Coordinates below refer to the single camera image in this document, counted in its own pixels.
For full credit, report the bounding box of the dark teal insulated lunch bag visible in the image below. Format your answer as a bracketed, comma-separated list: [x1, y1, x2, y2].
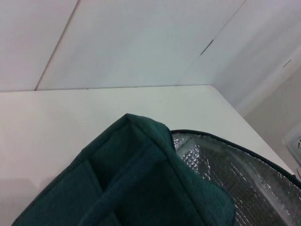
[10, 113, 301, 226]

